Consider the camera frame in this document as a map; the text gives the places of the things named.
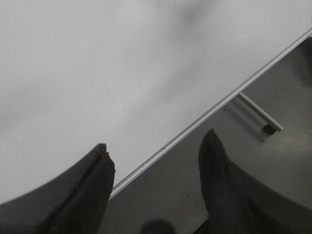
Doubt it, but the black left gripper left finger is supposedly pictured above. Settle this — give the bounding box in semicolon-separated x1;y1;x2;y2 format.
0;144;115;234

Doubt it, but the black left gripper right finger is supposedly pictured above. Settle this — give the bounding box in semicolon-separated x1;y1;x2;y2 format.
198;129;312;234

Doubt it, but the grey metal whiteboard stand leg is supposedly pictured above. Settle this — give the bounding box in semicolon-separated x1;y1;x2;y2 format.
237;93;284;132

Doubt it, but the black caster wheel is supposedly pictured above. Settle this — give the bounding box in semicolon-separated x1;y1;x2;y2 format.
262;124;276;136

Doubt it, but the white whiteboard with aluminium frame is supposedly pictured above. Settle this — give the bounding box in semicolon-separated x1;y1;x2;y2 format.
0;0;312;203

